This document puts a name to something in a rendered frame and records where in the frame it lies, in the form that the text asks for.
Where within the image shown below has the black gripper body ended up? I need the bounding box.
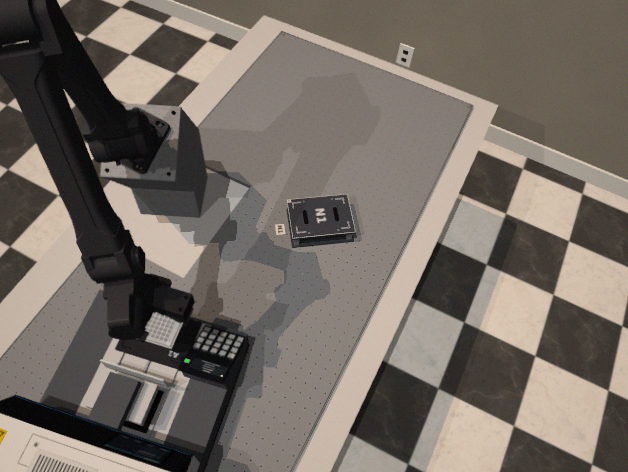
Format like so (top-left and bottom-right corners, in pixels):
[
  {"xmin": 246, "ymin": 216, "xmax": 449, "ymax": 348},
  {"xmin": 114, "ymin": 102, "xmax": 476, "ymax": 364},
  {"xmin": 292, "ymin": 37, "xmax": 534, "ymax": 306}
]
[{"xmin": 142, "ymin": 273, "xmax": 171, "ymax": 327}]

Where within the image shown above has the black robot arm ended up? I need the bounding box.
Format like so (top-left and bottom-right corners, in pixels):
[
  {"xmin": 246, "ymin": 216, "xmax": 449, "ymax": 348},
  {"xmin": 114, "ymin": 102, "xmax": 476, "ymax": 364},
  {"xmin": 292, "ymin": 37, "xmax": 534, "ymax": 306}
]
[{"xmin": 0, "ymin": 0, "xmax": 194, "ymax": 340}]

